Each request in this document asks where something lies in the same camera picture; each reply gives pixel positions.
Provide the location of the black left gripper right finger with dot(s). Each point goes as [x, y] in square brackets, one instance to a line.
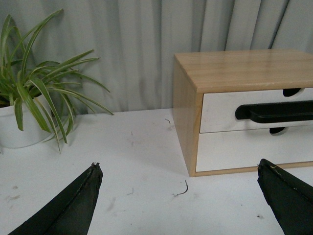
[290, 198]

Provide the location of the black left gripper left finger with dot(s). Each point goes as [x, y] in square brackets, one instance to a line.
[70, 212]

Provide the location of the white drawer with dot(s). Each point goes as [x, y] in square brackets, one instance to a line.
[218, 109]
[237, 149]

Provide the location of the wooden drawer cabinet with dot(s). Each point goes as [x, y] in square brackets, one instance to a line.
[199, 73]

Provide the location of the white plant pot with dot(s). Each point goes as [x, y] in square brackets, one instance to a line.
[12, 137]

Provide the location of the green spider plant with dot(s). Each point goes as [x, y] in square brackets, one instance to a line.
[46, 88]

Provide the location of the grey curtain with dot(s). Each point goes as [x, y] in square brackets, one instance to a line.
[135, 40]

